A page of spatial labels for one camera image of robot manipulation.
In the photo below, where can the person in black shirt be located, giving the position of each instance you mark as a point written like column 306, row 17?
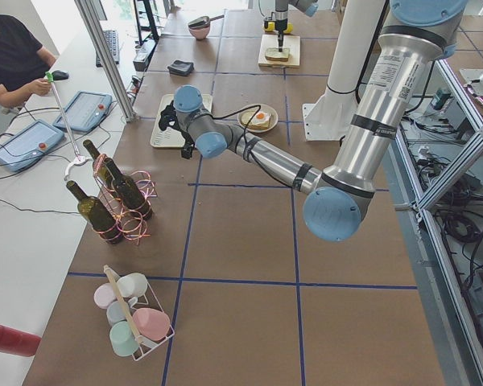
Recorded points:
column 24, row 60

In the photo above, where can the fried egg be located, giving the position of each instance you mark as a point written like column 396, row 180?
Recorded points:
column 260, row 118

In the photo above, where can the cream bear tray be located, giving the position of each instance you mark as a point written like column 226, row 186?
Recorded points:
column 169, row 138

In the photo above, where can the grey folded cloth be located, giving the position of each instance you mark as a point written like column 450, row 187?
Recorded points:
column 181, row 68

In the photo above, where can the white cup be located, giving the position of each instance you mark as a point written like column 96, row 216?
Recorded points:
column 132, row 285

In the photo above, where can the black keyboard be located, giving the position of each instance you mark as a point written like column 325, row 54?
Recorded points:
column 112, row 42

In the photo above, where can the metal scoop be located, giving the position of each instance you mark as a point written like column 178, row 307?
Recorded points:
column 203, row 21

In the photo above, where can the pink bowl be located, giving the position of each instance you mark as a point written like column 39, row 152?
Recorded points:
column 199, row 33

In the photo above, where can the grey round plate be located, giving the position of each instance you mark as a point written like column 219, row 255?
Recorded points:
column 260, row 107

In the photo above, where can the red cylinder bottle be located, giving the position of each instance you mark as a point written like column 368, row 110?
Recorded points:
column 18, row 342

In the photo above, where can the lilac cup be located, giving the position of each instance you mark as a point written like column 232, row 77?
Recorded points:
column 104, row 296

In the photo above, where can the grey blue cup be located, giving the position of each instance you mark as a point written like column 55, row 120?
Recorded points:
column 114, row 313

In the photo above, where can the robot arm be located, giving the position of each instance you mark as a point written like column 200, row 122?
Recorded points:
column 307, row 7
column 414, row 34

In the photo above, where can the wooden cutting board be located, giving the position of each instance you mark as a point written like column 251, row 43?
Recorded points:
column 290, row 41

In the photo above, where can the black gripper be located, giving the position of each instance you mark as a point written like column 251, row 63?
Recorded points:
column 182, row 132
column 280, row 27

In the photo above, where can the dark green wine bottle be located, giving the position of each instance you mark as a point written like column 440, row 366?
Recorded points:
column 97, row 215

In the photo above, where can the blue teach pendant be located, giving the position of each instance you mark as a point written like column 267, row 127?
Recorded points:
column 86, row 110
column 28, row 146

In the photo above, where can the white wire cup rack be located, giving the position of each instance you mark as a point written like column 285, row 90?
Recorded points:
column 129, row 306

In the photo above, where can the copper wire bottle rack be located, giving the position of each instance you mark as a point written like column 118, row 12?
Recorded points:
column 131, row 224

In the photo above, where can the pink cup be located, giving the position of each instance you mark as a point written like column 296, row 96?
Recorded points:
column 151, row 323

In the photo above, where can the mint green cup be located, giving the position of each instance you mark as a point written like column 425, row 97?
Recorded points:
column 122, row 339

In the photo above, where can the black computer mouse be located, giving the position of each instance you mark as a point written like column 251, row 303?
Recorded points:
column 60, row 75

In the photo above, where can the white stand with rod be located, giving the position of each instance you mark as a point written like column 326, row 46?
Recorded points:
column 79, row 159

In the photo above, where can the aluminium frame post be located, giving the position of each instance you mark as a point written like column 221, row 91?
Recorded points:
column 93, row 26

